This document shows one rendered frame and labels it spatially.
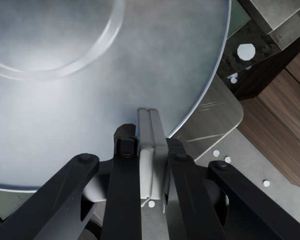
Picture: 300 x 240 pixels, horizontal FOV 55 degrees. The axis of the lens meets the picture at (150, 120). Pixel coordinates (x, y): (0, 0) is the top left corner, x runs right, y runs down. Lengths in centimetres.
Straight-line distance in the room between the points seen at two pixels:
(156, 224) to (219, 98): 86
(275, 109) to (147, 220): 58
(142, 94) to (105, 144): 5
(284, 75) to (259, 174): 47
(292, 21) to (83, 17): 31
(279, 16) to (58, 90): 30
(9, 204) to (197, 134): 25
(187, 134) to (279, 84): 53
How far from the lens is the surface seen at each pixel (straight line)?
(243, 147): 108
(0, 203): 40
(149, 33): 23
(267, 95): 72
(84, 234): 108
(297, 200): 120
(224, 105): 23
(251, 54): 39
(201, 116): 22
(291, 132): 76
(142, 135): 15
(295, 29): 46
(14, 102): 23
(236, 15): 40
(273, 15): 42
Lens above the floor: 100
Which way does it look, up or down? 86 degrees down
